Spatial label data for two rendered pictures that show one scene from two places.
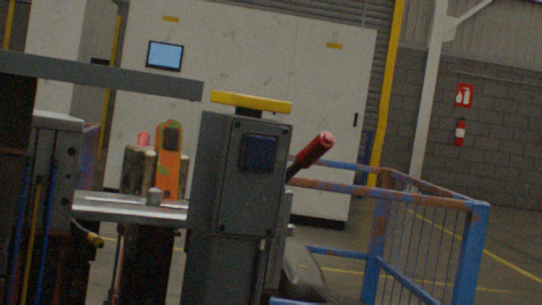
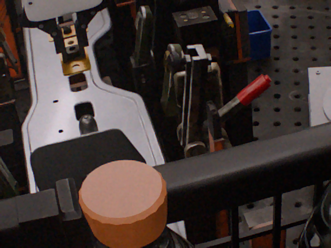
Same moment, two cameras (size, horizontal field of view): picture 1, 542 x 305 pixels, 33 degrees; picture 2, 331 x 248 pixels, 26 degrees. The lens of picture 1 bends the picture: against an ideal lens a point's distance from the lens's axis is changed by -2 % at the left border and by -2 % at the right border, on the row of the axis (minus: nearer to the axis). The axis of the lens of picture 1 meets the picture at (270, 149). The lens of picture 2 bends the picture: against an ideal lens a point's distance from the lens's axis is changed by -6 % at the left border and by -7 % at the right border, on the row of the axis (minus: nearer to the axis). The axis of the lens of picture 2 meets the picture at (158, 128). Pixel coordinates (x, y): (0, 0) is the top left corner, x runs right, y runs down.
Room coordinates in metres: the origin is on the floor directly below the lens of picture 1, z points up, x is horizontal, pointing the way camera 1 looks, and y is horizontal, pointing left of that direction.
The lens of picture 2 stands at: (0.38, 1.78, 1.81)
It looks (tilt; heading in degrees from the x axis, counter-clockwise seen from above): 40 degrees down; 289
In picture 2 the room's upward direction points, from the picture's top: 8 degrees counter-clockwise
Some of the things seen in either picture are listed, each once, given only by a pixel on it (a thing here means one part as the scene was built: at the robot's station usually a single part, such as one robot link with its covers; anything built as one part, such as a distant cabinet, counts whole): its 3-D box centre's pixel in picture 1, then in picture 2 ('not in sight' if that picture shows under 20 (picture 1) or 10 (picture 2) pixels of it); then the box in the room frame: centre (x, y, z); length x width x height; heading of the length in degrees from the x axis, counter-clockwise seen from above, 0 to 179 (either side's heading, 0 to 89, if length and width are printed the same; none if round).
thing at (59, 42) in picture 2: not in sight; (51, 38); (0.77, 1.04, 1.29); 0.03 x 0.03 x 0.07; 27
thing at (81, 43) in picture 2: not in sight; (87, 28); (0.72, 1.02, 1.29); 0.03 x 0.03 x 0.07; 27
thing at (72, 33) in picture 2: not in sight; (67, 30); (0.95, 0.61, 1.01); 0.08 x 0.04 x 0.01; 27
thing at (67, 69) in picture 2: not in sight; (72, 52); (0.74, 1.03, 1.26); 0.08 x 0.04 x 0.01; 117
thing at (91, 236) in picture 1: (83, 231); not in sight; (0.91, 0.17, 1.00); 0.12 x 0.01 x 0.01; 27
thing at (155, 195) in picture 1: (153, 202); not in sight; (1.19, 0.14, 1.00); 0.02 x 0.02 x 0.04; 27
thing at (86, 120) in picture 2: not in sight; (88, 131); (0.80, 0.92, 1.02); 0.03 x 0.03 x 0.07
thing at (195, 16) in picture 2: not in sight; (205, 109); (0.66, 0.72, 0.91); 0.07 x 0.05 x 0.42; 27
